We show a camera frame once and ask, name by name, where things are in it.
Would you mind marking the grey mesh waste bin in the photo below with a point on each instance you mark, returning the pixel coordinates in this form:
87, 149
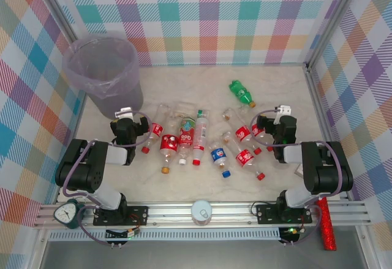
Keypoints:
122, 106

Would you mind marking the red label bottle orange cap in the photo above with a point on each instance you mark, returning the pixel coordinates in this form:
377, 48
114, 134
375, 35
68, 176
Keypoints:
169, 142

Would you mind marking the green plastic bottle orange cap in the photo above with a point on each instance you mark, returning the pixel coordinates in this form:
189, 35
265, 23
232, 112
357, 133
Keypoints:
242, 92

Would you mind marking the clear crushed plastic bottle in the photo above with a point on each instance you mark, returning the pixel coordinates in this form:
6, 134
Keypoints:
182, 109

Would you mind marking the cartoon label bottle white cap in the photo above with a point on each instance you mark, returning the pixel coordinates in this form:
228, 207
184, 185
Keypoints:
186, 135

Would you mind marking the blue label bottle blue cap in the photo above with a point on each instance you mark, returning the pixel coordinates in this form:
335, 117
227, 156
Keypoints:
219, 155

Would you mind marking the green band bottle white cap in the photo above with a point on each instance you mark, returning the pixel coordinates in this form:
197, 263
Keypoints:
201, 112

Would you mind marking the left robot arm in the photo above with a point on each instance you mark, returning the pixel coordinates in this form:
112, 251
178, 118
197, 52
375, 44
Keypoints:
92, 165

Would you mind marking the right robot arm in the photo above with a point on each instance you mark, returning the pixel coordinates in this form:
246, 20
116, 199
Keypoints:
324, 171

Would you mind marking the purple plastic bin liner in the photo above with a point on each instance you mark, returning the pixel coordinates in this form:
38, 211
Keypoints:
101, 66

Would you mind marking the playing card box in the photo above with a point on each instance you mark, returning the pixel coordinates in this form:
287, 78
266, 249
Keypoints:
299, 171

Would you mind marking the small circuit board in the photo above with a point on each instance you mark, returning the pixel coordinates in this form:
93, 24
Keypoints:
133, 233
292, 231

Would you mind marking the teal alarm clock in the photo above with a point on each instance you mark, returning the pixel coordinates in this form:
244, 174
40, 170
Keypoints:
65, 214

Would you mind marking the silver tin can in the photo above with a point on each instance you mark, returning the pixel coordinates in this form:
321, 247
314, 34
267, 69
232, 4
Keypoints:
201, 212

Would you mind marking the red glitter block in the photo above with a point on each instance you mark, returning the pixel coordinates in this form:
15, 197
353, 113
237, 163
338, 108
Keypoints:
327, 229

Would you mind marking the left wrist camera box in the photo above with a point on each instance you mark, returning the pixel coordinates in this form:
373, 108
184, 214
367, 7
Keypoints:
124, 112

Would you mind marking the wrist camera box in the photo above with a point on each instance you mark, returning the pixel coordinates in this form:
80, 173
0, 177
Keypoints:
283, 111
124, 112

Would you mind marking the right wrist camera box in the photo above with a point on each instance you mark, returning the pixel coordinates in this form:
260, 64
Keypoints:
283, 111

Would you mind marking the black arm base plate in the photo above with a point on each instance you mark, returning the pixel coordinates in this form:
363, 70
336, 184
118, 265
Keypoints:
139, 215
266, 214

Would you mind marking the aluminium mounting rail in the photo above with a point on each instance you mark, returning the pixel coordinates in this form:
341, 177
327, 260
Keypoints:
171, 210

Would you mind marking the aluminium frame post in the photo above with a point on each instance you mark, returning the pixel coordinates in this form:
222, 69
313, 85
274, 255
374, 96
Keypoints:
55, 5
337, 14

